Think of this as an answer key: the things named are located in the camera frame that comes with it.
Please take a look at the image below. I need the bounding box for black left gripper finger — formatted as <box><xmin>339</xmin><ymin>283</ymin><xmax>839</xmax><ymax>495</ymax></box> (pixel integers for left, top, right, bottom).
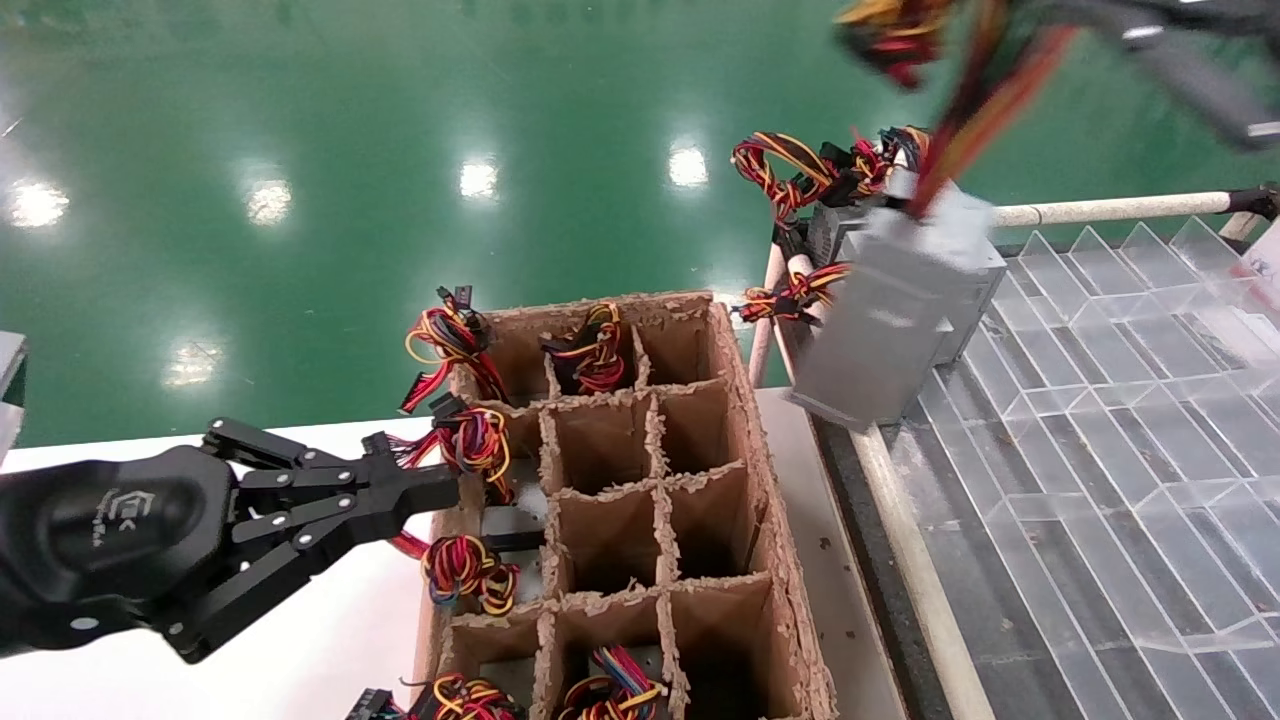
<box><xmin>165</xmin><ymin>492</ymin><xmax>461</xmax><ymax>664</ymax></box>
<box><xmin>205</xmin><ymin>417</ymin><xmax>461</xmax><ymax>516</ymax></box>

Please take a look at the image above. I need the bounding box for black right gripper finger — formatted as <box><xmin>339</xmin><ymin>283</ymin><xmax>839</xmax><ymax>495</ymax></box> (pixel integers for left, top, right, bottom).
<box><xmin>1045</xmin><ymin>0</ymin><xmax>1280</xmax><ymax>36</ymax></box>
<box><xmin>1135</xmin><ymin>35</ymin><xmax>1280</xmax><ymax>151</ymax></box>

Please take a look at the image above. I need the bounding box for clear acrylic divider tray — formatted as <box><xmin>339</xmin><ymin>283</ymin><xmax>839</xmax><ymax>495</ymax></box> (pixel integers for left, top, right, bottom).
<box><xmin>880</xmin><ymin>215</ymin><xmax>1280</xmax><ymax>656</ymax></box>

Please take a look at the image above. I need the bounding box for grey metal object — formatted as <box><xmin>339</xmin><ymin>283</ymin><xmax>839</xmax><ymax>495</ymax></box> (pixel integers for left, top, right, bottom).
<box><xmin>0</xmin><ymin>330</ymin><xmax>28</xmax><ymax>463</ymax></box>

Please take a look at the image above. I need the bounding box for worn cardboard divider box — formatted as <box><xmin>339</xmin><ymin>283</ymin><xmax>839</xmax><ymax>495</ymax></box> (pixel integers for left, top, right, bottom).
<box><xmin>415</xmin><ymin>290</ymin><xmax>841</xmax><ymax>720</ymax></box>

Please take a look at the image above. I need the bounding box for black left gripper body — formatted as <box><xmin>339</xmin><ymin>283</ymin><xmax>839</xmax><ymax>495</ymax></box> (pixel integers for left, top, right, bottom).
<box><xmin>0</xmin><ymin>445</ymin><xmax>246</xmax><ymax>658</ymax></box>

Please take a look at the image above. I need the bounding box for bottom-left wire bundle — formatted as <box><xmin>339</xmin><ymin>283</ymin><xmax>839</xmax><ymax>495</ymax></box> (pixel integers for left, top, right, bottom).
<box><xmin>345</xmin><ymin>673</ymin><xmax>526</xmax><ymax>720</ymax></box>

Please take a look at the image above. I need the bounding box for cream rack leg pipe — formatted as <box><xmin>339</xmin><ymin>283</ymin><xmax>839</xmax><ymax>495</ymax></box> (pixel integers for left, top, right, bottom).
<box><xmin>748</xmin><ymin>243</ymin><xmax>791</xmax><ymax>389</ymax></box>

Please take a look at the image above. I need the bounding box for top-left wire bundle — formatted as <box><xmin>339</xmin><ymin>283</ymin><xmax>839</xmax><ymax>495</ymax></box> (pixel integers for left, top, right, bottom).
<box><xmin>400</xmin><ymin>285</ymin><xmax>506</xmax><ymax>413</ymax></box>

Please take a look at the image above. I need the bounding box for middle-left wire bundle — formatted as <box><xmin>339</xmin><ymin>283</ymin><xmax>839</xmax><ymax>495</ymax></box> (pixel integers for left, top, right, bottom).
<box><xmin>362</xmin><ymin>393</ymin><xmax>516</xmax><ymax>506</ymax></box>

